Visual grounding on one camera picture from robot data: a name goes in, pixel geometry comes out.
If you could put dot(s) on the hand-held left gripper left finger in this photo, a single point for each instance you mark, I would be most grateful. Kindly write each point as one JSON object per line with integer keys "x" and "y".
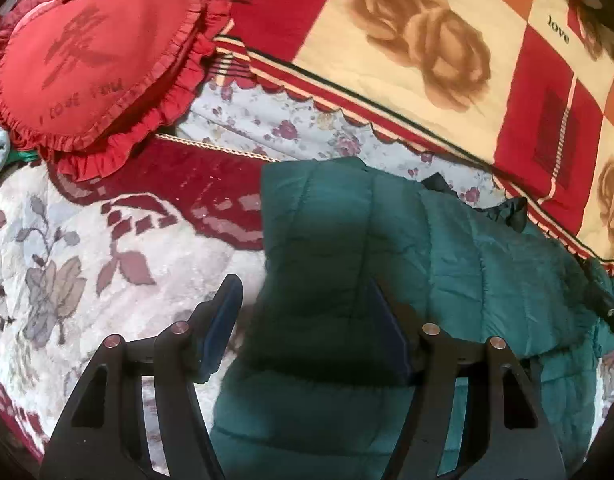
{"x": 222, "y": 320}

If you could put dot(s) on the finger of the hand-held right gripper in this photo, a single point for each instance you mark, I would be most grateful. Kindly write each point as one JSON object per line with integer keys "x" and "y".
{"x": 603, "y": 300}

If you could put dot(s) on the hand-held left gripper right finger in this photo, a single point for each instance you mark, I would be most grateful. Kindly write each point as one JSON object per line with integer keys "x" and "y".
{"x": 389, "y": 335}

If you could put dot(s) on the green puffer jacket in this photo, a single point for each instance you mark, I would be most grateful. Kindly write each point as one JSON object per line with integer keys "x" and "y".
{"x": 362, "y": 220}

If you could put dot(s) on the black ruffled cloth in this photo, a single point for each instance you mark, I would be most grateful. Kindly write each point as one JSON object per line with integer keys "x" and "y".
{"x": 507, "y": 210}

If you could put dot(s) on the white floral fleece blanket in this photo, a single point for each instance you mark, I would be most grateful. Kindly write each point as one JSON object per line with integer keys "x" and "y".
{"x": 87, "y": 260}

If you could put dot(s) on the pale floral bed sheet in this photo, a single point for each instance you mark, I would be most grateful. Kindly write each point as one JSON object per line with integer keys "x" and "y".
{"x": 267, "y": 120}

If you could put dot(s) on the green cloth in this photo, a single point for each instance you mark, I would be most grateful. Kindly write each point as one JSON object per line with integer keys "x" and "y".
{"x": 23, "y": 155}

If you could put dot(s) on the red heart-shaped ruffled pillow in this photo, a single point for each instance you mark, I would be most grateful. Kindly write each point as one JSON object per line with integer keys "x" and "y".
{"x": 97, "y": 50}

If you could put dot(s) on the checked rose print blanket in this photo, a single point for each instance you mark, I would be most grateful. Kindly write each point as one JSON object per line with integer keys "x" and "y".
{"x": 427, "y": 35}

